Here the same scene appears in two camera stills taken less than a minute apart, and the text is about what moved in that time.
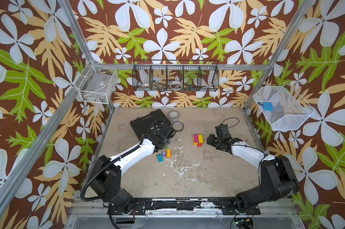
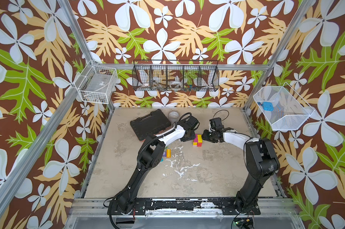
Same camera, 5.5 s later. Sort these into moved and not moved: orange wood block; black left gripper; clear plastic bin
Moved: black left gripper
Not moved: orange wood block; clear plastic bin
